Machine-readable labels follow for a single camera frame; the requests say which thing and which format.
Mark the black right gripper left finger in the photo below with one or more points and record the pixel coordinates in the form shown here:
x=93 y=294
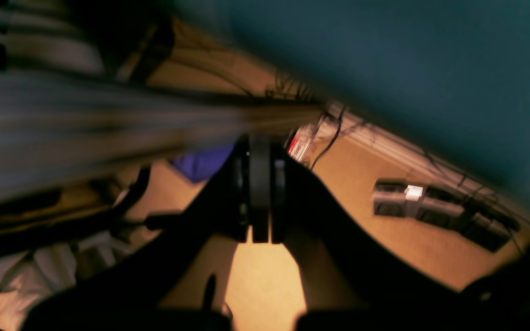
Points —
x=177 y=282

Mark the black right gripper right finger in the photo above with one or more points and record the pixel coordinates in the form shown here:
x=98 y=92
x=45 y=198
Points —
x=352 y=283

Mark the white power strip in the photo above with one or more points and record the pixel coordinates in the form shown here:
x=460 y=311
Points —
x=301 y=141

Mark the blue table cloth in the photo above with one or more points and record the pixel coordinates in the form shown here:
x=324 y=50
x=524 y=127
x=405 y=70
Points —
x=452 y=76

